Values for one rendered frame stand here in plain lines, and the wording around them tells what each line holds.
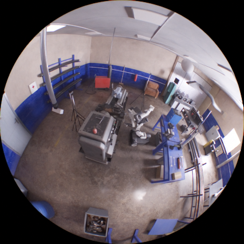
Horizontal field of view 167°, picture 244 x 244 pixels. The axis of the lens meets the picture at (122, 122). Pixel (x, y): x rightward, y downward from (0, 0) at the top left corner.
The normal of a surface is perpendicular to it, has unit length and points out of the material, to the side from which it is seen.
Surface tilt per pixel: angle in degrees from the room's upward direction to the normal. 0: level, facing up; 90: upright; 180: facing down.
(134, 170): 0
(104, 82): 90
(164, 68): 90
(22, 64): 90
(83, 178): 0
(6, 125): 90
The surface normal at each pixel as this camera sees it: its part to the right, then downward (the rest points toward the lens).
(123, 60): -0.19, 0.72
